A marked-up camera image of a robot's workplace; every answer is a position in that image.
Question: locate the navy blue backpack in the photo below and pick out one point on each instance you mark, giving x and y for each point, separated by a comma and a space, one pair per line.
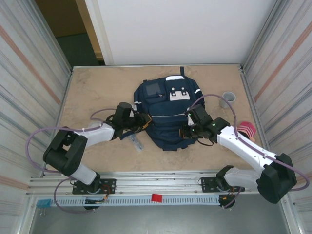
165, 114

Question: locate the clear pen packet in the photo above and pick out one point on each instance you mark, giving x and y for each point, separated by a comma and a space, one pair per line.
137, 143

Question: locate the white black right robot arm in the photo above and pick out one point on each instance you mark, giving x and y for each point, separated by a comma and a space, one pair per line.
243, 146

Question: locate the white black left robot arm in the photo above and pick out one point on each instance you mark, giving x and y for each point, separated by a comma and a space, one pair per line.
97, 134

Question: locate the grey cup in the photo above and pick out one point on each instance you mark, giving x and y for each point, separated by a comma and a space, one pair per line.
228, 100

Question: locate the red block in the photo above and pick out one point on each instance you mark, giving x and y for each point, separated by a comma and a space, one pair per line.
156, 197

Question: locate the black power connector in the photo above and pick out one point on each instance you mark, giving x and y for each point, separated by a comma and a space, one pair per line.
224, 200

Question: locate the grey metal shelf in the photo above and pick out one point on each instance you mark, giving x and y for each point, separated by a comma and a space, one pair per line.
156, 221

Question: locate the blue clip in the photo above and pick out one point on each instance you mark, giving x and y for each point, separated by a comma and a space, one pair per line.
44, 203

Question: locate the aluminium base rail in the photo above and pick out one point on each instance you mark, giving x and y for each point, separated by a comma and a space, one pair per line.
158, 181

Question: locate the aluminium frame post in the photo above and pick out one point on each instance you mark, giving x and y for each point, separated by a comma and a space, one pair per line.
66, 64
247, 61

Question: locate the white door frame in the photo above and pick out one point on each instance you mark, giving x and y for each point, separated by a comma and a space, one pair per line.
96, 19

